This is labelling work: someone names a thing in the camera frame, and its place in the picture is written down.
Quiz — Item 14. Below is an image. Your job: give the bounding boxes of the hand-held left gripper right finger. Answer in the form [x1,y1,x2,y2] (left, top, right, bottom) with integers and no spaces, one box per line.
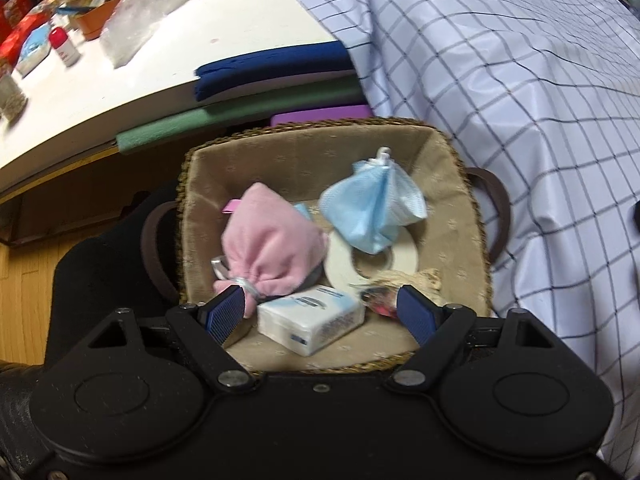
[389,284,573,395]

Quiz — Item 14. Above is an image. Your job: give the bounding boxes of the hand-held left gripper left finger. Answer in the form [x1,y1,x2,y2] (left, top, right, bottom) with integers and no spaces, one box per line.
[85,284,253,395]

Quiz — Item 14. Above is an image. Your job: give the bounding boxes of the pink drawstring pouch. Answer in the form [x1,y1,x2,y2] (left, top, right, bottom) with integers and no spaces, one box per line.
[210,182,330,306]

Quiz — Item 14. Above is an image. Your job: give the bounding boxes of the white tissue pack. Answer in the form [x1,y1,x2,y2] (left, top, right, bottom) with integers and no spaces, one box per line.
[256,284,367,357]

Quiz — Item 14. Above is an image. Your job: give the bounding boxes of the tape roll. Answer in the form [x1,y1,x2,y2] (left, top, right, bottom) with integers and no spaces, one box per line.
[320,225,421,293]

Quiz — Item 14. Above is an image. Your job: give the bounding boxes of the blue face mask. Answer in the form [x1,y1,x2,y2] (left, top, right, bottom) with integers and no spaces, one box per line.
[319,146,428,255]

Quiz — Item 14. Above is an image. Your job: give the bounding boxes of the woven basket with fabric liner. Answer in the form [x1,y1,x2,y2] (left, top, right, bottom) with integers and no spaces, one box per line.
[141,117,512,376]

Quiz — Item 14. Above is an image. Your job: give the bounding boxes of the person's leg in black pants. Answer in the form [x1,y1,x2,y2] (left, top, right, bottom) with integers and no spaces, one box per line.
[44,190,191,366]

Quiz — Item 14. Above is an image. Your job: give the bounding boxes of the green foam mat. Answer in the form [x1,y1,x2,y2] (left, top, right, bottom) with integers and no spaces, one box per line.
[116,80,368,156]

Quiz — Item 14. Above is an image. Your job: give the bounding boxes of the purple foam mat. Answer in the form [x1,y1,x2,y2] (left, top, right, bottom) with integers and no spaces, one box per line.
[270,104,373,128]

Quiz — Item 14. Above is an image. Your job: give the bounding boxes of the blue white checkered cloth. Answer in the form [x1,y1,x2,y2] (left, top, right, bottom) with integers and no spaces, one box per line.
[260,0,640,480]

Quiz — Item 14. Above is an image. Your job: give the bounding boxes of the glass jar white contents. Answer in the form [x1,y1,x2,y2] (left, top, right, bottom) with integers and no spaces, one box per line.
[0,72,28,123]

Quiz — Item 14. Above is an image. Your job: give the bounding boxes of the clear plastic bag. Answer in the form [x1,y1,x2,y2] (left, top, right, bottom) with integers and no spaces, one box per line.
[100,0,201,70]

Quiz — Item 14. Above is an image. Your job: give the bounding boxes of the small white bottle red cap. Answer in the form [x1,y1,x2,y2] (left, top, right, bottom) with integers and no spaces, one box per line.
[49,27,81,67]

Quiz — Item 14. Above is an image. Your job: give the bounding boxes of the orange leather tray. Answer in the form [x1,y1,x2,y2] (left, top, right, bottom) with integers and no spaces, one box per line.
[74,0,132,42]

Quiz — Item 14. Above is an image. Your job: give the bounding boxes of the blue mask pack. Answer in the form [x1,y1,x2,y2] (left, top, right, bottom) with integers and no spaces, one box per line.
[14,25,53,78]

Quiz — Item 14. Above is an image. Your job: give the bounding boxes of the red snack packet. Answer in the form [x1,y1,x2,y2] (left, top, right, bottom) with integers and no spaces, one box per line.
[0,10,53,66]

